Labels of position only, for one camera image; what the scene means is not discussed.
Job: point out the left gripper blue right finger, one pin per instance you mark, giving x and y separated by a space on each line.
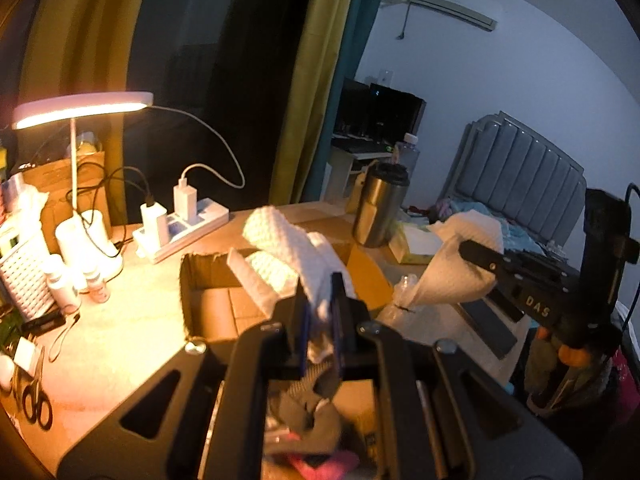
343 329

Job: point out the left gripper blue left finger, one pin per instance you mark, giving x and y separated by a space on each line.
298 332

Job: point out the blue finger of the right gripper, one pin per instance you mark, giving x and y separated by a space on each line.
480 255

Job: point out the white paper towel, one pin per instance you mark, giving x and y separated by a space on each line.
448 279

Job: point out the white waffle towel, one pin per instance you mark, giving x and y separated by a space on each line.
285 255

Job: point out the pink fuzzy sock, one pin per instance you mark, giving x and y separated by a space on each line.
336 467

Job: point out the blue bed blanket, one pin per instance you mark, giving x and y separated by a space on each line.
475 221

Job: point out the yellow tissue pack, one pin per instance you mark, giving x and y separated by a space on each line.
410 244

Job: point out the cardboard box tray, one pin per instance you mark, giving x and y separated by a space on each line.
216 305

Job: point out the grey upholstered headboard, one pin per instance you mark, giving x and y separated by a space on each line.
520 175

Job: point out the stainless steel tumbler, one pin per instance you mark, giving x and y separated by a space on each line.
384 189

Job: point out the clear water bottle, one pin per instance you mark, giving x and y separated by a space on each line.
406 153

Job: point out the white power strip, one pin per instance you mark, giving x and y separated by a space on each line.
182 229

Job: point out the black monitor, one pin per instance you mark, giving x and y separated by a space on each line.
377 113

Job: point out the small white pill bottle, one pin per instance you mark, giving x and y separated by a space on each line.
96 287

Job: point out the white desk lamp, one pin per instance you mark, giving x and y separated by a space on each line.
75 245

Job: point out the yellow curtain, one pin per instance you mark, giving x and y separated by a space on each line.
313 73

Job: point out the white air conditioner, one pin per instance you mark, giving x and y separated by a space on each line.
481 14

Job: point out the black scissors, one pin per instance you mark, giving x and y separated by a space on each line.
36 404

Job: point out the white keyboard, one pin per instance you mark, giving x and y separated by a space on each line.
23 253

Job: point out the brown cardboard box behind lamp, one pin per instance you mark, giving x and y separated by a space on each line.
55 178

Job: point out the white charger with black cable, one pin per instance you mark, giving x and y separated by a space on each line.
107 257

